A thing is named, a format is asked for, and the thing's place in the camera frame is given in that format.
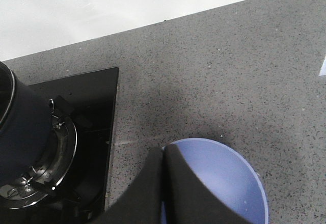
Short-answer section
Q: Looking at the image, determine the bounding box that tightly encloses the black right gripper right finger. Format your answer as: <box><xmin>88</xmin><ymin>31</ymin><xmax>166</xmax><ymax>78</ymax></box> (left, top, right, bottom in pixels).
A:
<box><xmin>164</xmin><ymin>144</ymin><xmax>249</xmax><ymax>223</ymax></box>

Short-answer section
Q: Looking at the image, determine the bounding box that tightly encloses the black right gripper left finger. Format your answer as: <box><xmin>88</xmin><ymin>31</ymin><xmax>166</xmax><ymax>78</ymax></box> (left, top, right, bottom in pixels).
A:
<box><xmin>92</xmin><ymin>148</ymin><xmax>163</xmax><ymax>223</ymax></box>

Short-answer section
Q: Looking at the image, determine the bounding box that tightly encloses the blue ceramic bowl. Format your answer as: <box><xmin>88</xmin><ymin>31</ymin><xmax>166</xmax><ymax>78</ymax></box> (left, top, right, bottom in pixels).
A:
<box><xmin>161</xmin><ymin>138</ymin><xmax>269</xmax><ymax>223</ymax></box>

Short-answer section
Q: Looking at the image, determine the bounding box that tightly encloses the right black pot support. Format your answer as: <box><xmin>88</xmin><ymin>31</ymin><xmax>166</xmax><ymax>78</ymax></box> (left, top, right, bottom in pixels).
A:
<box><xmin>21</xmin><ymin>96</ymin><xmax>93</xmax><ymax>197</ymax></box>

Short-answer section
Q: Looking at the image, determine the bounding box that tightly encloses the blue pot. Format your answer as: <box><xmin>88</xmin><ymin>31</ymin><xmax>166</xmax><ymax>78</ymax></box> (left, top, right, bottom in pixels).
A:
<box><xmin>1</xmin><ymin>63</ymin><xmax>52</xmax><ymax>185</ymax></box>

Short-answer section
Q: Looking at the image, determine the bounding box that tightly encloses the black glass gas stove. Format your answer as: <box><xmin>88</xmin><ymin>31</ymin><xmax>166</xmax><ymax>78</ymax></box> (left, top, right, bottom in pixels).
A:
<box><xmin>1</xmin><ymin>68</ymin><xmax>119</xmax><ymax>223</ymax></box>

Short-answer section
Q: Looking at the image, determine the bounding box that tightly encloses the right gas burner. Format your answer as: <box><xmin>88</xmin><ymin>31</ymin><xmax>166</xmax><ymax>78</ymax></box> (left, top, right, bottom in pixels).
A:
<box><xmin>1</xmin><ymin>115</ymin><xmax>77</xmax><ymax>209</ymax></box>

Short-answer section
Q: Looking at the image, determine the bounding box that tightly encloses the white paper sheet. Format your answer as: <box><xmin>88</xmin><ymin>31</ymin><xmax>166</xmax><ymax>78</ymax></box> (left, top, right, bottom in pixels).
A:
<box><xmin>319</xmin><ymin>58</ymin><xmax>326</xmax><ymax>76</ymax></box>

